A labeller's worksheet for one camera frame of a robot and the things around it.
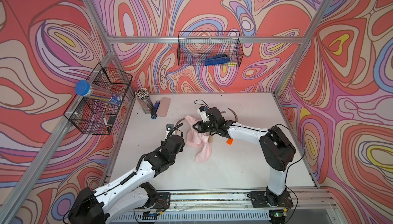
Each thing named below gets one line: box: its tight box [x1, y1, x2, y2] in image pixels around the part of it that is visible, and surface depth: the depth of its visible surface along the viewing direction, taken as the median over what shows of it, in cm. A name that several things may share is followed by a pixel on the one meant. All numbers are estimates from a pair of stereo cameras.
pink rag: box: [184, 115, 212, 163], surface depth 86 cm
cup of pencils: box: [135, 87, 154, 115], surface depth 100 cm
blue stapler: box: [150, 100, 161, 120], surface depth 107 cm
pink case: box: [157, 97, 171, 118], surface depth 110 cm
